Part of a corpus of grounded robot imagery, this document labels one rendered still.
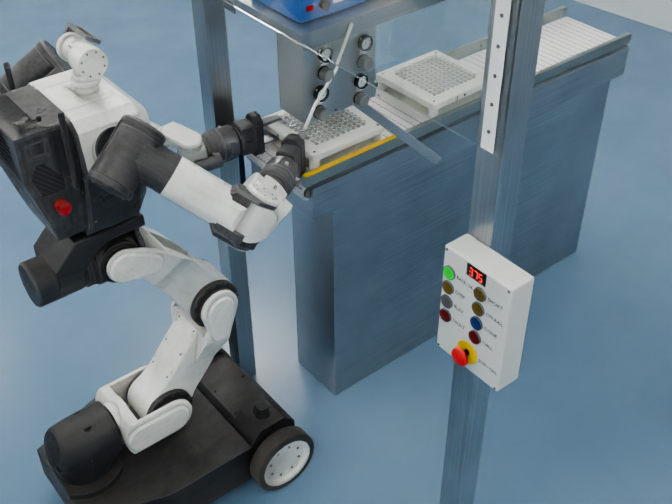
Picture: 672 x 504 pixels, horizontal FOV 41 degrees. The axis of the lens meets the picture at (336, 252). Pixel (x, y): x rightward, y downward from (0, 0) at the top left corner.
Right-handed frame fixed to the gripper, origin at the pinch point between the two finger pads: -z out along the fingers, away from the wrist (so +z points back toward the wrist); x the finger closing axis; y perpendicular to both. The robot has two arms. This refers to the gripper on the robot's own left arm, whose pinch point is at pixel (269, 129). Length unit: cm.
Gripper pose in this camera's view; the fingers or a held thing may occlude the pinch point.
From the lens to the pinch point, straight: 244.0
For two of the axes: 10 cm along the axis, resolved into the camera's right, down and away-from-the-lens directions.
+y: 5.1, 5.3, -6.7
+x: 0.1, 7.8, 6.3
